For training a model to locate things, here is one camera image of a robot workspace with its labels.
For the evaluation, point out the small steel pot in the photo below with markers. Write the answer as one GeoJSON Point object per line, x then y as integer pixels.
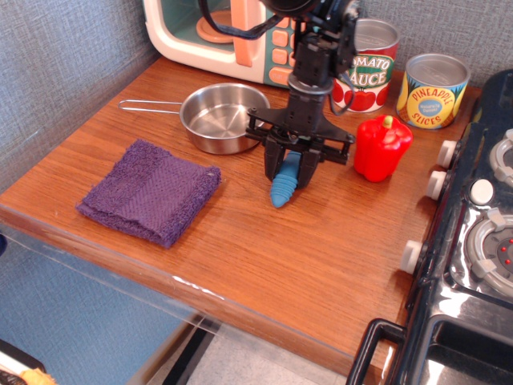
{"type": "Point", "coordinates": [215, 117]}

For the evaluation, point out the tomato sauce can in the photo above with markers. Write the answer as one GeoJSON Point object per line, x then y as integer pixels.
{"type": "Point", "coordinates": [366, 84]}

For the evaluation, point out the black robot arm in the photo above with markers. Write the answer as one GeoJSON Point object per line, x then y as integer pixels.
{"type": "Point", "coordinates": [323, 21]}

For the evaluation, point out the black toy stove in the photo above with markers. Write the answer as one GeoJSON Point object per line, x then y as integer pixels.
{"type": "Point", "coordinates": [459, 324]}

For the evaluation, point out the pineapple slices can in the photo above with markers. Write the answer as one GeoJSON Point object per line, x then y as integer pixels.
{"type": "Point", "coordinates": [432, 90]}

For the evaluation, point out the red toy pepper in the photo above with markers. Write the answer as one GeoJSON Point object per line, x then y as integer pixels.
{"type": "Point", "coordinates": [380, 145]}

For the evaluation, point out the purple folded towel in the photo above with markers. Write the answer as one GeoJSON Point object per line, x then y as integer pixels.
{"type": "Point", "coordinates": [151, 194]}

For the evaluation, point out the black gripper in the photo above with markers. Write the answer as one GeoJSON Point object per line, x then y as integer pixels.
{"type": "Point", "coordinates": [301, 126]}

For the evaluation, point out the blue handled fork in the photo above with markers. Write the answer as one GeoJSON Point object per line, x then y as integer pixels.
{"type": "Point", "coordinates": [285, 182]}

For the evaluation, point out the toy microwave oven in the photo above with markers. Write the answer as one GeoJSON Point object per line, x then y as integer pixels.
{"type": "Point", "coordinates": [179, 32]}

